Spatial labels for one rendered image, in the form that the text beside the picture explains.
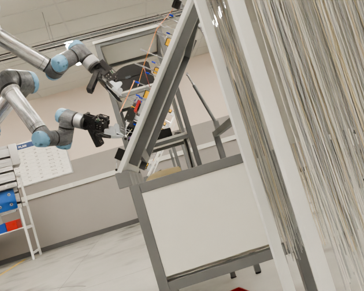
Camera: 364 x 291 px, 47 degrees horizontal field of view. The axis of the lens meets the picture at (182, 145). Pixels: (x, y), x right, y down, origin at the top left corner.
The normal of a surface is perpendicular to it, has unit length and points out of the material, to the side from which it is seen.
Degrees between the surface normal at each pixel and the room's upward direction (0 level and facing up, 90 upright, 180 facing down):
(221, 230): 90
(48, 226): 90
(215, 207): 90
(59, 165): 90
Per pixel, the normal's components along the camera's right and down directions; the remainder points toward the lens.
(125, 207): 0.09, -0.09
